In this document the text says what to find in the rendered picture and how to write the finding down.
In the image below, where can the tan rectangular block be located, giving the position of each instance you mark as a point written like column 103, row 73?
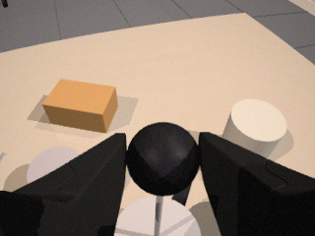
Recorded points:
column 82, row 105

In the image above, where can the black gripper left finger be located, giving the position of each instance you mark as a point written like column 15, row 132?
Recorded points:
column 81, row 198

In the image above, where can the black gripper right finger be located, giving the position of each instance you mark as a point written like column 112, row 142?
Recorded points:
column 253, row 196

